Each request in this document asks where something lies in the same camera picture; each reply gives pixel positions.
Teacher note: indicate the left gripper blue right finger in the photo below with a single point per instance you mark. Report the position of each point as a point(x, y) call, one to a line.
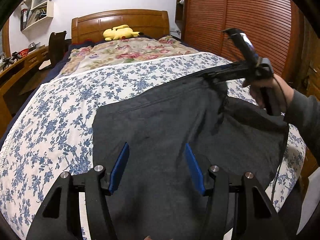
point(197, 167)

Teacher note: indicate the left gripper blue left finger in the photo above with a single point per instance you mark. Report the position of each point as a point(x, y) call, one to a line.
point(118, 169)

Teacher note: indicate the black jacket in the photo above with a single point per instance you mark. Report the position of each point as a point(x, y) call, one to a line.
point(156, 196)

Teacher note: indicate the person's right hand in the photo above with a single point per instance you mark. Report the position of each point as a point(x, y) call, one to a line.
point(283, 92)

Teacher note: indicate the person's left hand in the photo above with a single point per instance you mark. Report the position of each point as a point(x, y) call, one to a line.
point(149, 238)

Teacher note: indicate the wooden louvered wardrobe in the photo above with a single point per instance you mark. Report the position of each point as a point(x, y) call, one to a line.
point(278, 30)

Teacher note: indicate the blue floral white bedspread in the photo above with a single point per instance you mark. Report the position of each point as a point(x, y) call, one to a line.
point(54, 132)

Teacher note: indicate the red floral beige quilt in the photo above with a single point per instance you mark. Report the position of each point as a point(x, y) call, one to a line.
point(122, 51)

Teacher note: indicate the yellow plush toy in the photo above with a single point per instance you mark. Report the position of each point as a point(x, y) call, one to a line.
point(120, 32)

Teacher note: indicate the long wooden desk cabinet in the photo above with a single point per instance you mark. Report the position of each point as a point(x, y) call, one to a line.
point(18, 81)

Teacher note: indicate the dark wooden chair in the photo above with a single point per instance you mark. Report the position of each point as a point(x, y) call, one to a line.
point(56, 50)

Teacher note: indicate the wooden headboard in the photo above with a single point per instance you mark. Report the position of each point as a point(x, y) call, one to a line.
point(153, 23)

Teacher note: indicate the red basket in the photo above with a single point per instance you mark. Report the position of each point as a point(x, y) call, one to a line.
point(24, 52)

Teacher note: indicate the white wall bookshelf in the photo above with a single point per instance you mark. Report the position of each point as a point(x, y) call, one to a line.
point(35, 11)

